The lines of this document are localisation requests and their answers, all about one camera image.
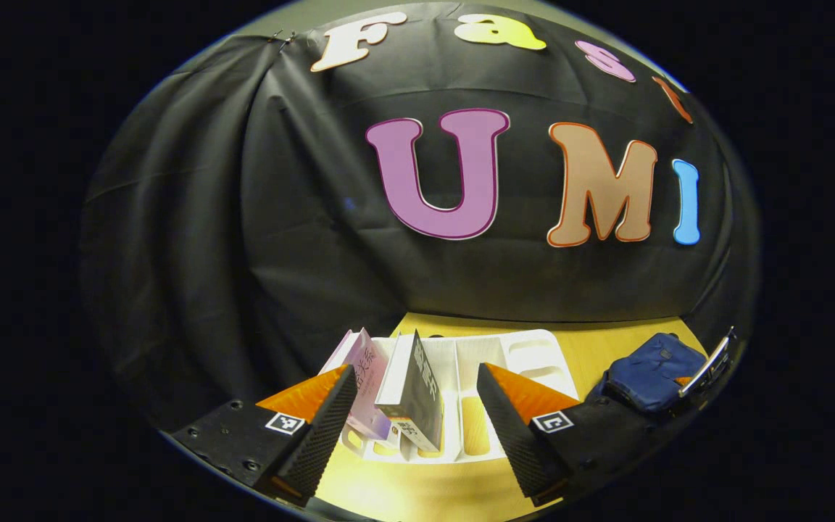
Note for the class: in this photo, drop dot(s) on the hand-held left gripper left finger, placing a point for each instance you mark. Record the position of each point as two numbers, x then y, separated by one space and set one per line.
323 435

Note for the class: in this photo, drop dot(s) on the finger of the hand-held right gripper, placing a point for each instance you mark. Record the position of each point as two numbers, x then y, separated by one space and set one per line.
707 366

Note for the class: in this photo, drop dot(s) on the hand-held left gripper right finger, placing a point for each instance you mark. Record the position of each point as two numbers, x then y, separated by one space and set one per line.
512 435

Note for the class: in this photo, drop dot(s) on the blue schoolbag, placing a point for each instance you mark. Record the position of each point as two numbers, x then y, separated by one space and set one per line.
649 373

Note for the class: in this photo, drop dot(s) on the pink book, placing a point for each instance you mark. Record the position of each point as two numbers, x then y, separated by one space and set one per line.
370 384

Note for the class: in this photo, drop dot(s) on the white bookshelf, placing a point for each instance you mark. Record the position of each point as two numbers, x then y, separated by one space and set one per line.
475 362

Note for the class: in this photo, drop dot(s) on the dark cover book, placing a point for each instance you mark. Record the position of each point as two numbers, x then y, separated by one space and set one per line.
421 395

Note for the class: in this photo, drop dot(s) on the black backdrop cloth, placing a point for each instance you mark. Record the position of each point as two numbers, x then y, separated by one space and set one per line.
280 239

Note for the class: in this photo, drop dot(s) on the small metal clip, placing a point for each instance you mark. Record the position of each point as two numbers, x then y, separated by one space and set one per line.
281 36

